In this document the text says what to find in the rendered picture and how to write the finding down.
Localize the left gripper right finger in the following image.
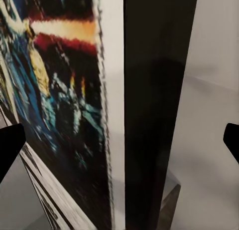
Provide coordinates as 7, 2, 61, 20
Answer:
223, 123, 239, 163

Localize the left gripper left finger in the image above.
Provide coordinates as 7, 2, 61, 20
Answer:
0, 123, 26, 183

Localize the poster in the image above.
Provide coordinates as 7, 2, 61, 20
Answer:
0, 0, 197, 230

